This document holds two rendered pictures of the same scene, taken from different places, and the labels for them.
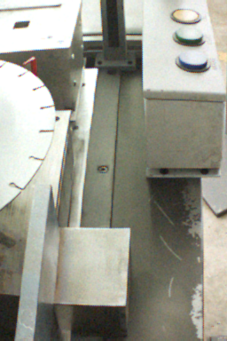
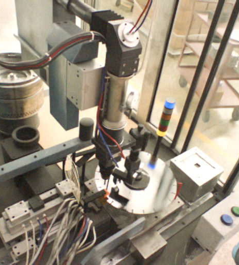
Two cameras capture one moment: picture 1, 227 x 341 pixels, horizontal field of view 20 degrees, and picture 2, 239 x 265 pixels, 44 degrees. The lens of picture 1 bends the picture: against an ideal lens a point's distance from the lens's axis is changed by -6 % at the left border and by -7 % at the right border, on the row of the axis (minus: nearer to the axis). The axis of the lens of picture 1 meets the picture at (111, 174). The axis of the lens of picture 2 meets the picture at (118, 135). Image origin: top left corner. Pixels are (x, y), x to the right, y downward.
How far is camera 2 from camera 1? 54 cm
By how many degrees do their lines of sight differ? 30
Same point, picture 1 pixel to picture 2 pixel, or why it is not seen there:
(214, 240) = not seen: outside the picture
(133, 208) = (179, 239)
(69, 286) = (139, 241)
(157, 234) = (177, 251)
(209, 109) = (216, 236)
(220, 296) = not seen: outside the picture
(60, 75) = (193, 191)
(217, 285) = not seen: outside the picture
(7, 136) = (154, 199)
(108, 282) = (148, 249)
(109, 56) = (220, 194)
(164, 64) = (217, 213)
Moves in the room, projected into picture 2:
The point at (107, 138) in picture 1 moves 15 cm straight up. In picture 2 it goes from (193, 217) to (203, 196)
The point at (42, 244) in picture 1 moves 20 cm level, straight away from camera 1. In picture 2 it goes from (130, 229) to (161, 192)
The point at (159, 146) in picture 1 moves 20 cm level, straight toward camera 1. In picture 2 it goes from (198, 231) to (163, 258)
